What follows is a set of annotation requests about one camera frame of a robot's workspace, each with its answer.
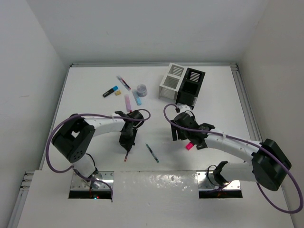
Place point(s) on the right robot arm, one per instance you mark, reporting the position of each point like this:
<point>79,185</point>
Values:
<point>263,162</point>

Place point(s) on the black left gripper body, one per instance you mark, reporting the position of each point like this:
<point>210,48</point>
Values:
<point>128,138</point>

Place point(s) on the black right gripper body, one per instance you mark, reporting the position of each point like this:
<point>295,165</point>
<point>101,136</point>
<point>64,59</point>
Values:
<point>182,135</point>

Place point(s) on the clear jar of paperclips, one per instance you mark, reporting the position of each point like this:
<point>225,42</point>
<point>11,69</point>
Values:
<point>141,90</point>

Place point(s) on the green gel pen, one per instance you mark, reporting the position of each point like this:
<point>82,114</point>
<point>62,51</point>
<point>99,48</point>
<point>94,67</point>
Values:
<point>152,153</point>

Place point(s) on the double-ended pink blue marker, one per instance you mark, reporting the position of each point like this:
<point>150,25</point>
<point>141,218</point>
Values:
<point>124,83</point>

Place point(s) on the pastel pink highlighter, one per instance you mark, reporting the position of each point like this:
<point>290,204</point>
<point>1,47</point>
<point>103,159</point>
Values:
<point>127,103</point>

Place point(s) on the white front panel board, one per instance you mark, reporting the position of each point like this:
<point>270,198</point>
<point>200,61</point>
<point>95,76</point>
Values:
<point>145,200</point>

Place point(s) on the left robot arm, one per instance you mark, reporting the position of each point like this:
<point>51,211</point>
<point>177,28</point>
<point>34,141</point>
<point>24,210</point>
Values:
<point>74,136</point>

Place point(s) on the black slotted organizer container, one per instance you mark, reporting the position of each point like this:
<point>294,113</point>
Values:
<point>190,87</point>

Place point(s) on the pink and black highlighter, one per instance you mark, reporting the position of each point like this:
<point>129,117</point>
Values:
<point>189,146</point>

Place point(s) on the white slotted organizer container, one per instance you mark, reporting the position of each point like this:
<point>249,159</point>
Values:
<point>171,81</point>

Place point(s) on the pastel blue highlighter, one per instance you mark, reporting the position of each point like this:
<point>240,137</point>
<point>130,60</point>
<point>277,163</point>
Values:
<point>136,97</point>

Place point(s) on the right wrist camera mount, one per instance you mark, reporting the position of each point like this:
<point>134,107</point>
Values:
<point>182,108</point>

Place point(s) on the blue and black highlighter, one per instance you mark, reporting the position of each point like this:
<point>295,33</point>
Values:
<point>110,91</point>

